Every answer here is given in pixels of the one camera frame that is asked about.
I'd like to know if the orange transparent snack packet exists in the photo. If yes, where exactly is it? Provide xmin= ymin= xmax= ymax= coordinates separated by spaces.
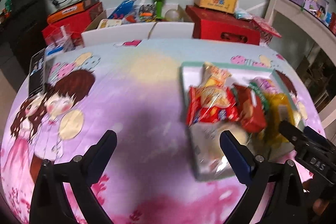
xmin=264 ymin=93 xmax=295 ymax=148

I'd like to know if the dark red snack packet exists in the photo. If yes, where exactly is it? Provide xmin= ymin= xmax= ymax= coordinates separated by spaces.
xmin=232 ymin=84 xmax=266 ymax=134

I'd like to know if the blue bead bottle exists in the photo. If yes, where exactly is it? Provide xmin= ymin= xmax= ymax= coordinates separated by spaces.
xmin=107 ymin=0 xmax=137 ymax=19

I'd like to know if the clear round bun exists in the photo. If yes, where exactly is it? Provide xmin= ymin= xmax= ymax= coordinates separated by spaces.
xmin=189 ymin=122 xmax=250 ymax=181

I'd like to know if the red patterned bag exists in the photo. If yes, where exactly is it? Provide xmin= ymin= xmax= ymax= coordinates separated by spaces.
xmin=251 ymin=15 xmax=282 ymax=46

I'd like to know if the red box left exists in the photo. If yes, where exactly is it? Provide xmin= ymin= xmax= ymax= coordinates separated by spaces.
xmin=42 ymin=2 xmax=104 ymax=46

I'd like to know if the colourful toy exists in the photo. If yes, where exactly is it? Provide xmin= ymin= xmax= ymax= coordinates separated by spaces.
xmin=138 ymin=3 xmax=156 ymax=22

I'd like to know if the clear acrylic holder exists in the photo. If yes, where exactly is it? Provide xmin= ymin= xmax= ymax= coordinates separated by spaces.
xmin=45 ymin=25 xmax=75 ymax=56

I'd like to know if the person's hand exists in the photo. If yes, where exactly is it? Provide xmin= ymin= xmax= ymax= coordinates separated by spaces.
xmin=302 ymin=178 xmax=335 ymax=222

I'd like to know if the red patterned snack packet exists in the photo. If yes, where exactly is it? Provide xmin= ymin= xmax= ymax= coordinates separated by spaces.
xmin=186 ymin=86 xmax=240 ymax=126

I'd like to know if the white shelf unit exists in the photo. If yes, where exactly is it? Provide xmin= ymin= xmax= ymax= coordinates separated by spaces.
xmin=264 ymin=0 xmax=335 ymax=129

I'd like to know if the orange black box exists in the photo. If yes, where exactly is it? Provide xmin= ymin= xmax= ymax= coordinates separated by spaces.
xmin=47 ymin=0 xmax=100 ymax=24

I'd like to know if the clear ball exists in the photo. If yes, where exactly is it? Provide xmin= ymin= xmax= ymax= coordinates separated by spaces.
xmin=165 ymin=9 xmax=182 ymax=22

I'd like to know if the cartoon printed tablecloth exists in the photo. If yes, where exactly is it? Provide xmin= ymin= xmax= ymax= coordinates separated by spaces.
xmin=1 ymin=39 xmax=324 ymax=223

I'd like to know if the teal white tray box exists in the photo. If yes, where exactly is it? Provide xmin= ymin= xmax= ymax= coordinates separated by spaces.
xmin=179 ymin=61 xmax=306 ymax=183

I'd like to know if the yellow egg roll snack packet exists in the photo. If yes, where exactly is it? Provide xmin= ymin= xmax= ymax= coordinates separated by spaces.
xmin=201 ymin=62 xmax=232 ymax=88

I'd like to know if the smartphone on stand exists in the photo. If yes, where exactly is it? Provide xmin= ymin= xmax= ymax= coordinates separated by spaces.
xmin=29 ymin=49 xmax=46 ymax=98

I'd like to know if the green dumbbell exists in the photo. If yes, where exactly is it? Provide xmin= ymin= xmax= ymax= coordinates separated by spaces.
xmin=153 ymin=0 xmax=165 ymax=20

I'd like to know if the white cardboard box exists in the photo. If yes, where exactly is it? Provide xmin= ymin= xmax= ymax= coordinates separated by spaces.
xmin=81 ymin=3 xmax=194 ymax=47

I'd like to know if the purple snack packet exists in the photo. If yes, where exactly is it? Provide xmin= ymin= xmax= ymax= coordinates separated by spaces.
xmin=252 ymin=77 xmax=279 ymax=94

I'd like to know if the large red gift box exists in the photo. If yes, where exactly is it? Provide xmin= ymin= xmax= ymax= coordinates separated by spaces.
xmin=186 ymin=5 xmax=261 ymax=45

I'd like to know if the white green drink pouch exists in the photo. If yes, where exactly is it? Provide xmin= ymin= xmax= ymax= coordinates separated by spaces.
xmin=249 ymin=82 xmax=269 ymax=113

